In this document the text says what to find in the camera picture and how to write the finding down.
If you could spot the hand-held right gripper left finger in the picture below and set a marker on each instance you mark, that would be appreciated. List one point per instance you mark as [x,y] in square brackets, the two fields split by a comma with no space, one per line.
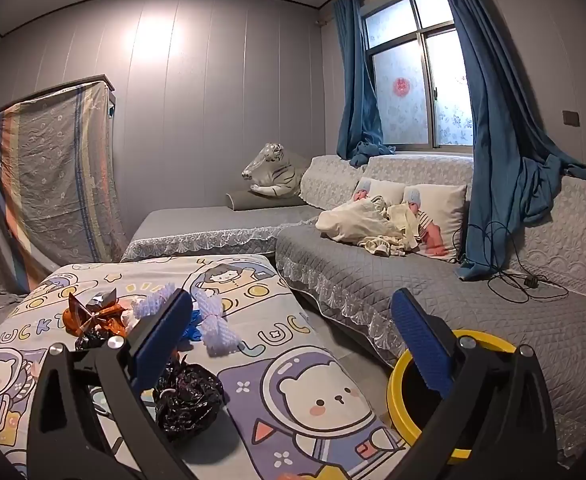
[160,340]

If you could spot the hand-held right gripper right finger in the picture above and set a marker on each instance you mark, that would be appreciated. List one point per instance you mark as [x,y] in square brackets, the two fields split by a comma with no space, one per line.
[423,340]

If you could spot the white foam fruit net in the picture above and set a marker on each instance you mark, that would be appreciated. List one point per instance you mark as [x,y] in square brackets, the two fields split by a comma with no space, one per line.
[213,320]
[150,302]

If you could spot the yellow rimmed black trash bin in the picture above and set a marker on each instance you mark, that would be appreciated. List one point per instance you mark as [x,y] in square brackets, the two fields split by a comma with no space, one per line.
[398,397]

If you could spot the large black plastic bag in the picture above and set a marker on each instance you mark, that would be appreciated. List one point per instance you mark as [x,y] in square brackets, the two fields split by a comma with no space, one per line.
[188,400]

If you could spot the small black plastic bag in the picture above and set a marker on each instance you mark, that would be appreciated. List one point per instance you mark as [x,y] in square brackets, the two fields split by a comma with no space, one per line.
[90,341]

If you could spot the orange foil snack wrapper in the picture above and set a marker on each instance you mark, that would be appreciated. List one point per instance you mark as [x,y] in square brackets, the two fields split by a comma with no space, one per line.
[80,317]

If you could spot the grey quilted sofa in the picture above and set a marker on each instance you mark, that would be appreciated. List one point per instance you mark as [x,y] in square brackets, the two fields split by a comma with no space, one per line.
[373,270]

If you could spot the cartoon printed blanket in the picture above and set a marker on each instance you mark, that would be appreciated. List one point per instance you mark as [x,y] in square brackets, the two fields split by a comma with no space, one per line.
[273,310]

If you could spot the large baby print pillow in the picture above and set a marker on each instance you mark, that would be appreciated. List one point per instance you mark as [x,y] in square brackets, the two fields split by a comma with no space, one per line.
[445,210]

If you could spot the cream clothes pile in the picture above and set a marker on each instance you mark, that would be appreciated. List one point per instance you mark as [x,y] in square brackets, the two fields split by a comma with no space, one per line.
[353,222]

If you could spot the small baby print pillow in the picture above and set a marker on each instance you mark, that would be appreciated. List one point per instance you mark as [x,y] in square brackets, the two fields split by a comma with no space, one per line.
[385,190]

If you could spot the grey bolster pillow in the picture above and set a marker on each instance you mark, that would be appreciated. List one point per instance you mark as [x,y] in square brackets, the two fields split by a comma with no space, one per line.
[253,201]

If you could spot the white tiger plush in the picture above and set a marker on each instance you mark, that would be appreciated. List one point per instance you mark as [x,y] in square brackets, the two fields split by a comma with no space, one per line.
[273,170]

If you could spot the striped bed sheet cover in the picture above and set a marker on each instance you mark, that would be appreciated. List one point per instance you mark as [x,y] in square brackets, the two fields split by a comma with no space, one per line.
[48,170]

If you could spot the long blue curtain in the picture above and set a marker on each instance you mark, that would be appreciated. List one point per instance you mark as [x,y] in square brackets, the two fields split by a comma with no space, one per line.
[493,135]

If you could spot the red window sticker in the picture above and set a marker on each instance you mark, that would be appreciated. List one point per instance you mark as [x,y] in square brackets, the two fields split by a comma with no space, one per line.
[401,86]

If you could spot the short blue curtain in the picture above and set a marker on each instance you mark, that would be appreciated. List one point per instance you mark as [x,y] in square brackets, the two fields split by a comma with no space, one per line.
[355,85]

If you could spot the frosted glass window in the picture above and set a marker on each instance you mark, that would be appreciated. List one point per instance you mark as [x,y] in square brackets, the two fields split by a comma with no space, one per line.
[408,75]

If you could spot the dark wall switch plate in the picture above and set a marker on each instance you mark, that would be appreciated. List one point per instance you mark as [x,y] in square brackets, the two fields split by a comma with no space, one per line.
[571,118]

